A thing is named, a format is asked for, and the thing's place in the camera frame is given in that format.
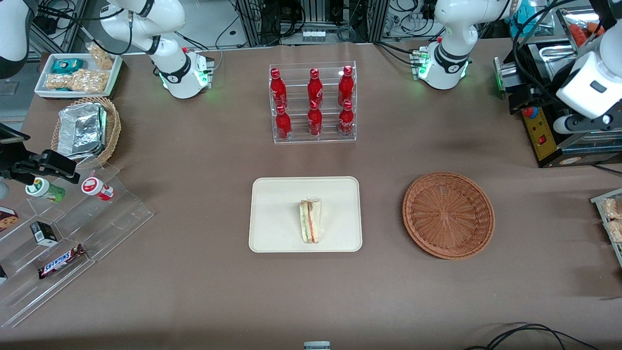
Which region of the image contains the red labelled small bottle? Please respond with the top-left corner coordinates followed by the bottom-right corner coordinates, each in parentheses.
top-left (81, 177), bottom-right (115, 201)

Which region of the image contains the cream rectangular tray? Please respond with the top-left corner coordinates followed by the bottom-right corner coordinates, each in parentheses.
top-left (248, 176), bottom-right (363, 253)

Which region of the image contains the round brown wicker basket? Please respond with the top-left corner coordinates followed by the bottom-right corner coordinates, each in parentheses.
top-left (402, 172), bottom-right (495, 260)

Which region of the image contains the red cola bottle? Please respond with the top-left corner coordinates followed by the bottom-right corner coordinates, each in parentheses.
top-left (307, 68), bottom-right (324, 108)
top-left (338, 65), bottom-right (355, 106)
top-left (270, 68), bottom-right (288, 108)
top-left (308, 100), bottom-right (323, 137)
top-left (339, 100), bottom-right (354, 138)
top-left (276, 105), bottom-right (292, 141)

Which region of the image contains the white rectangular snack tray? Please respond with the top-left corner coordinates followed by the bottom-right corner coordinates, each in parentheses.
top-left (34, 52), bottom-right (123, 100)

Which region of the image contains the tray with rice snacks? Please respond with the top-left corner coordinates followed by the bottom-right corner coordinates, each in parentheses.
top-left (590, 189), bottom-right (622, 268)

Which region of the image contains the black floor cable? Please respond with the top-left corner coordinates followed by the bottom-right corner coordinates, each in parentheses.
top-left (462, 323), bottom-right (601, 350)

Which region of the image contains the green labelled small bottle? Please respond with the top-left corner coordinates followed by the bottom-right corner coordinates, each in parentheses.
top-left (25, 177), bottom-right (66, 203)

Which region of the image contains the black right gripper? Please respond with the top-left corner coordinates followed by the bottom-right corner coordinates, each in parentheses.
top-left (10, 150), bottom-right (81, 185)

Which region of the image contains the clear acrylic bottle rack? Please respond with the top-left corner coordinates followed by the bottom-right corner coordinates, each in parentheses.
top-left (269, 61), bottom-right (357, 144)

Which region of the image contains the clear acrylic stepped display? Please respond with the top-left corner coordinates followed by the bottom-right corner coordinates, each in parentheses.
top-left (0, 163), bottom-right (155, 329)

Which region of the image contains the teal snack packet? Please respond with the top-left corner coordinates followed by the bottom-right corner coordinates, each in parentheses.
top-left (51, 58), bottom-right (84, 74)

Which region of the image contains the clear bag of nut snack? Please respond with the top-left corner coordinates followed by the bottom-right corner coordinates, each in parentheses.
top-left (86, 43), bottom-right (115, 70)
top-left (45, 72), bottom-right (73, 91)
top-left (68, 69), bottom-right (110, 93)

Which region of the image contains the light wicker basket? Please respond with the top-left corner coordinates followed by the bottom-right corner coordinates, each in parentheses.
top-left (51, 96), bottom-right (122, 168)

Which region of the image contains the Snickers chocolate bar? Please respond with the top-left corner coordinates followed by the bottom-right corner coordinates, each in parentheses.
top-left (38, 244), bottom-right (86, 280)

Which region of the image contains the black wrist bracket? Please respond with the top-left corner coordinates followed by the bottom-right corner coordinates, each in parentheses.
top-left (0, 123), bottom-right (27, 146)

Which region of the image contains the small black box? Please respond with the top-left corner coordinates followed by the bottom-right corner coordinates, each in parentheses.
top-left (30, 221), bottom-right (59, 246)

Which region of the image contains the silver foil container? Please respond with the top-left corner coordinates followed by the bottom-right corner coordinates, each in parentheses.
top-left (57, 102), bottom-right (107, 160)

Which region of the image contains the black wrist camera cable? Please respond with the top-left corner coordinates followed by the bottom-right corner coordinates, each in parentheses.
top-left (510, 0), bottom-right (603, 105)

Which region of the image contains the black clamp block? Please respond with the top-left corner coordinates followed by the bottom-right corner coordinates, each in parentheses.
top-left (508, 82), bottom-right (543, 116)

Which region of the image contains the brown cookie box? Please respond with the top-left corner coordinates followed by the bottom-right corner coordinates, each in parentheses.
top-left (0, 206), bottom-right (20, 233)

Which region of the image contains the triangle sandwich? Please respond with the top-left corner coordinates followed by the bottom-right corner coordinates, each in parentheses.
top-left (299, 197), bottom-right (323, 245)

